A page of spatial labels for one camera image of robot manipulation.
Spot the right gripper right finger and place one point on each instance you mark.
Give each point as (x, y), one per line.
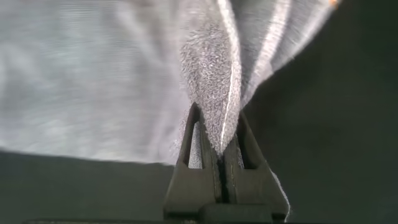
(252, 186)

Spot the grey towel with orange stripes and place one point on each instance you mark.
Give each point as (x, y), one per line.
(93, 77)

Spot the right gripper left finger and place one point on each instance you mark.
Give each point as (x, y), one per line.
(189, 186)

